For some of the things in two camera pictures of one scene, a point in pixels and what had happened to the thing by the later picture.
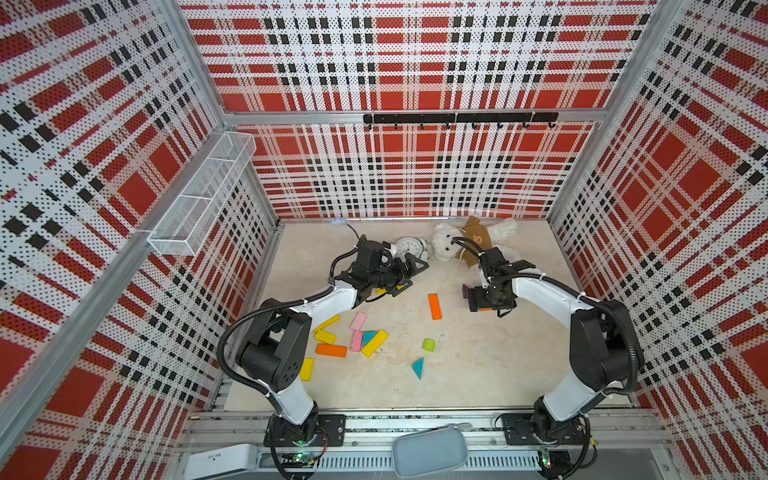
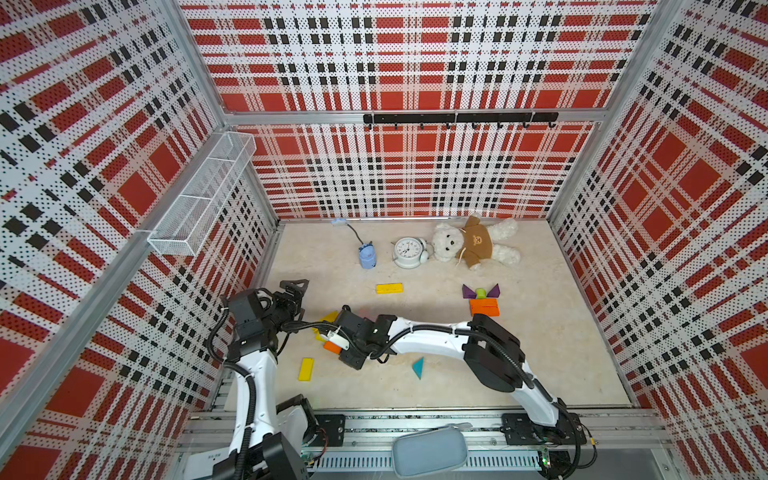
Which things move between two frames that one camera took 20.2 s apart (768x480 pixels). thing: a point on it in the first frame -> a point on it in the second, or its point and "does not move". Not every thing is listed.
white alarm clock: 411,245 does not move
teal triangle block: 418,367 does not move
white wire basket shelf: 185,225 does not move
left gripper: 401,275 -> 290,303
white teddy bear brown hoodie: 498,231 does not move
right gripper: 478,303 -> 355,363
